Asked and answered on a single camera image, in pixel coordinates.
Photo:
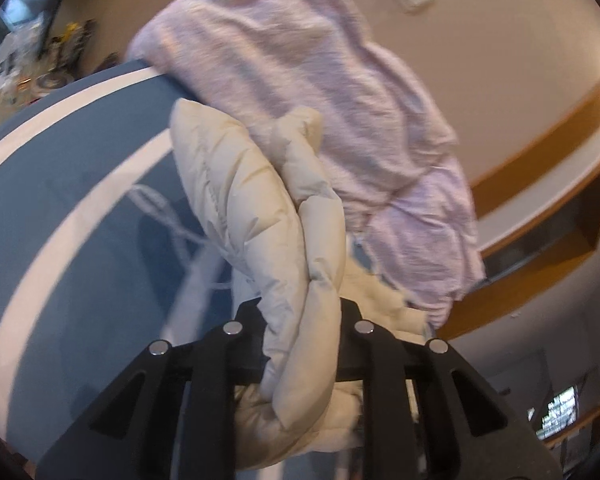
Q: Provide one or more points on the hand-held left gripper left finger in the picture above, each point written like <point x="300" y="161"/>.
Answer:
<point x="205" y="385"/>

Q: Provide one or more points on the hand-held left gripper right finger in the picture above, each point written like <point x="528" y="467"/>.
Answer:
<point x="380" y="385"/>

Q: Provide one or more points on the cream puffer jacket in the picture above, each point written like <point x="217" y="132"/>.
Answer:
<point x="260" y="220"/>

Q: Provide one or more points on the lavender pillow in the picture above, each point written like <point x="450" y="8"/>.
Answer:
<point x="430" y="240"/>

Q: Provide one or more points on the bright window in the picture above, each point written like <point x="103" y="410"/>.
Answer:
<point x="557" y="412"/>

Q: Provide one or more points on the blue white striped bed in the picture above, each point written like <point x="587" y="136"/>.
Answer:
<point x="80" y="220"/>

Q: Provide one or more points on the pink wrinkled blanket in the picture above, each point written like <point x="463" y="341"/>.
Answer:
<point x="290" y="60"/>

